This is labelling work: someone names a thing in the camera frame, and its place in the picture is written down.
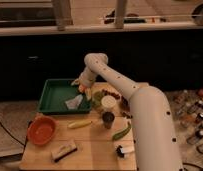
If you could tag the white cup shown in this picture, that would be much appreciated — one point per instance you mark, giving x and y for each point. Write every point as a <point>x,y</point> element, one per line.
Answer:
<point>108,103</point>

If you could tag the small grey towel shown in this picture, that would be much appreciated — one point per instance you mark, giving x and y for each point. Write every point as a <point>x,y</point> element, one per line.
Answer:
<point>75,102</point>

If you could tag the green cucumber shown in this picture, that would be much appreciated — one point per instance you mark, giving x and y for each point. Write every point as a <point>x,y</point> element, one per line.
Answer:
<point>122,133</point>

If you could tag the yellow banana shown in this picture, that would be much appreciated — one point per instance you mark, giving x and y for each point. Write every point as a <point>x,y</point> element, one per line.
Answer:
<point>79,124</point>

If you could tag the green pear toy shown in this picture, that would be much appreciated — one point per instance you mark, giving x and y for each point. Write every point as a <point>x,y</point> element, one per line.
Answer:
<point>97,97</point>

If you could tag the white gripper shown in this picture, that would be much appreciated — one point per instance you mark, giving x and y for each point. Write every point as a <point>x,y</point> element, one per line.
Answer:
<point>86,79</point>

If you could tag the orange plastic bowl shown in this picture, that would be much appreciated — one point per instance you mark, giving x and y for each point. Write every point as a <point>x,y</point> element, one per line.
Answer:
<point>41,130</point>

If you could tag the wooden cutting board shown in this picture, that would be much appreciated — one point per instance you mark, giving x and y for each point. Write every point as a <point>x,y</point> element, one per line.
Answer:
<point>95,149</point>

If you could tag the dark small cup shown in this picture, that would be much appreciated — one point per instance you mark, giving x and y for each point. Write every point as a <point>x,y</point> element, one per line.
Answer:
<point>108,119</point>

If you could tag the green plastic tray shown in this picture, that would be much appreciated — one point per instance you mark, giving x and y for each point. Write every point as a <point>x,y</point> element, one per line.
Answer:
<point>54,95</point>

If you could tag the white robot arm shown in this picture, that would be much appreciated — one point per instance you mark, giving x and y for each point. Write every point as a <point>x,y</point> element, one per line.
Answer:
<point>156,147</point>

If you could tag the white handled dish brush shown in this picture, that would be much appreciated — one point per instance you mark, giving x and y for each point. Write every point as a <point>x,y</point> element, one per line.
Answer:
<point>122,152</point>

